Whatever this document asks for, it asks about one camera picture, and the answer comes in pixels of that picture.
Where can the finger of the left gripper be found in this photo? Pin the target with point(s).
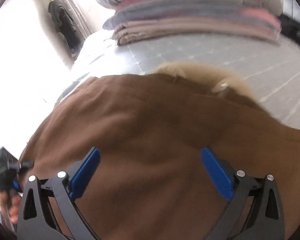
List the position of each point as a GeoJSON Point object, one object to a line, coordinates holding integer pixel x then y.
{"type": "Point", "coordinates": [26, 165]}
{"type": "Point", "coordinates": [16, 186]}

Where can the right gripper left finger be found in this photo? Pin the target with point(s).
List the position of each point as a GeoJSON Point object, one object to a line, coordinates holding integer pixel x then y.
{"type": "Point", "coordinates": [36, 219]}

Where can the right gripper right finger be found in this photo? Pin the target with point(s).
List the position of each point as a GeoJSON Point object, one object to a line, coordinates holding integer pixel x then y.
{"type": "Point", "coordinates": [254, 209]}

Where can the brown coat with fleece collar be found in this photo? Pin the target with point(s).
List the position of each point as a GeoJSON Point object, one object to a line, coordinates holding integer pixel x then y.
{"type": "Point", "coordinates": [150, 130]}

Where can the left hand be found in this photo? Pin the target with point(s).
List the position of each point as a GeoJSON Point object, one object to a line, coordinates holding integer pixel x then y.
{"type": "Point", "coordinates": [9, 206]}

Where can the grey checked bed cover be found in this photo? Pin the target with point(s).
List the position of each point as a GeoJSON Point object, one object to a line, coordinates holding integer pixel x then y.
{"type": "Point", "coordinates": [272, 70]}

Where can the black jacket on bed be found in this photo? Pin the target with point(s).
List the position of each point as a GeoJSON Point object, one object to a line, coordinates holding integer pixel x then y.
{"type": "Point", "coordinates": [290, 28]}

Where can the stack of folded quilts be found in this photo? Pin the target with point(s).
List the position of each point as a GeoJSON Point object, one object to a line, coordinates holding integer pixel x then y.
{"type": "Point", "coordinates": [137, 20]}

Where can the dark clothes hanging on wall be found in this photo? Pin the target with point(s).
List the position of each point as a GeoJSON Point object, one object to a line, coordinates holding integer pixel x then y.
{"type": "Point", "coordinates": [65, 25]}

